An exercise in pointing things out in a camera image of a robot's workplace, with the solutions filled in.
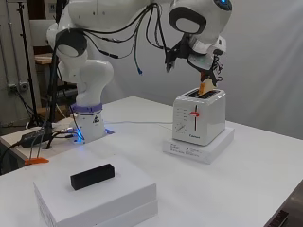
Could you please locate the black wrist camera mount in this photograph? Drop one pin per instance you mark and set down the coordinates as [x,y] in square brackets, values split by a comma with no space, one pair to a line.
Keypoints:
[176,53]

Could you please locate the orange tool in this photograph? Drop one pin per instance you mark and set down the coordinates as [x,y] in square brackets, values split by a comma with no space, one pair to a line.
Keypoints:
[36,161]

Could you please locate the white flat box stand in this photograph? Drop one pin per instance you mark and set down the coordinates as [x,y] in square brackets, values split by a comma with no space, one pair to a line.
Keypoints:
[139,214]
[101,198]
[205,151]

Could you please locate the white hanging sheet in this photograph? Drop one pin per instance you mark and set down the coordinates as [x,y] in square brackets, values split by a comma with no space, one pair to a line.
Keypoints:
[268,63]

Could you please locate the black block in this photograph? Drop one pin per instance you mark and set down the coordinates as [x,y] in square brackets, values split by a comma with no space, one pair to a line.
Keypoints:
[91,176]

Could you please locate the slice of toast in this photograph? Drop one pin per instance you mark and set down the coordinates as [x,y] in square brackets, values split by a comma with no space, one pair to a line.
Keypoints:
[205,87]

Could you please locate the black power strip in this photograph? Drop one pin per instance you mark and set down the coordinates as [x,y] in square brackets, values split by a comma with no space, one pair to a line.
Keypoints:
[34,137]

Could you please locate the white seven-joint robot arm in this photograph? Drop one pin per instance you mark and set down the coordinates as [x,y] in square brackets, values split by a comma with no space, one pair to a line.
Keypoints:
[94,72]

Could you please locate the red toaster lever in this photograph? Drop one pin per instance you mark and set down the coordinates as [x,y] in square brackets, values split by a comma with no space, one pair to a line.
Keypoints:
[194,113]

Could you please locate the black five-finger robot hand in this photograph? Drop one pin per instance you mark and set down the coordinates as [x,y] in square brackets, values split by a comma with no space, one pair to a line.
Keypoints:
[205,60]

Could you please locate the black light stand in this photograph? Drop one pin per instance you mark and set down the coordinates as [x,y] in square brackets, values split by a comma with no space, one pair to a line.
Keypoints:
[30,69]

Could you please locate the white steel toaster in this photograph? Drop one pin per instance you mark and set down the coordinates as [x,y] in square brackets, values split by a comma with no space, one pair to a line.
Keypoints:
[202,119]

